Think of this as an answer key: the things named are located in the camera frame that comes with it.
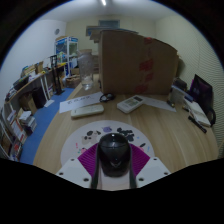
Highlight blue book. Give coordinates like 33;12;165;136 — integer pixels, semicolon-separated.
171;84;194;103

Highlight white paper sheet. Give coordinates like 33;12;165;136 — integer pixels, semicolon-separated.
58;91;104;114
141;96;177;113

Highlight black computer mouse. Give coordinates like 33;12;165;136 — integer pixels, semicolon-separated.
97;132;132;178

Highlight cluttered shelf unit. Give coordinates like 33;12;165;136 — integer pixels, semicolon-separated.
0;54;68;161

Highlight grey door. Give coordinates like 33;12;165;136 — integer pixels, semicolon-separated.
98;19;121;29

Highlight black eyeglasses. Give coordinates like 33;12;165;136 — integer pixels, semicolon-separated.
99;92;117;103

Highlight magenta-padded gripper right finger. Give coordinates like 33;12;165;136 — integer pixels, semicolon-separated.
128;143;172;190

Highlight white remote control with display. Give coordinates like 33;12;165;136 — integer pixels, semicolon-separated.
116;94;146;114

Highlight clear glass jar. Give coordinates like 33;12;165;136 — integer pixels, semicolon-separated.
76;49;95;91

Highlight large brown cardboard box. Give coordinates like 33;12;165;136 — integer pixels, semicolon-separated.
98;29;180;96

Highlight black office chair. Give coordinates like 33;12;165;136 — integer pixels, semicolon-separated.
189;73;218;128

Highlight blue and white cabinet machine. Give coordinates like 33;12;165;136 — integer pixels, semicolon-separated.
54;35;80;78

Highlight white cartoon-print mouse pad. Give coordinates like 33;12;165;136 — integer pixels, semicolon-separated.
60;119;156;167

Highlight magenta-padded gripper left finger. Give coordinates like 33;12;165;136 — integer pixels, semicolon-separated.
55;143;100;190

